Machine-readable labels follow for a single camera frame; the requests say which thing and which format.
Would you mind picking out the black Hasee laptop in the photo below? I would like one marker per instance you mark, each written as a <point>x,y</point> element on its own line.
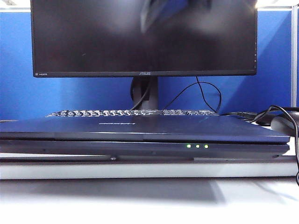
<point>140,130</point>

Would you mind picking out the black Logitech keyboard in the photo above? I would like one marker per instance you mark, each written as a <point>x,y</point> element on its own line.
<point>130,113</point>

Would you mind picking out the black ASUS monitor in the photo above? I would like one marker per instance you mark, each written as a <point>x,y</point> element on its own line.
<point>93,42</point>

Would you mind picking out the black Logitech mouse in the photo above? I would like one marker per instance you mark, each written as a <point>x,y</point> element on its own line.
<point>281,124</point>

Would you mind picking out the black power adapter brick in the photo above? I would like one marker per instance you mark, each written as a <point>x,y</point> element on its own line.
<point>292,109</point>

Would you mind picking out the grey aluminium partition post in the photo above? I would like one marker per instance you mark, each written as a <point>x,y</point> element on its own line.
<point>295,58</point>

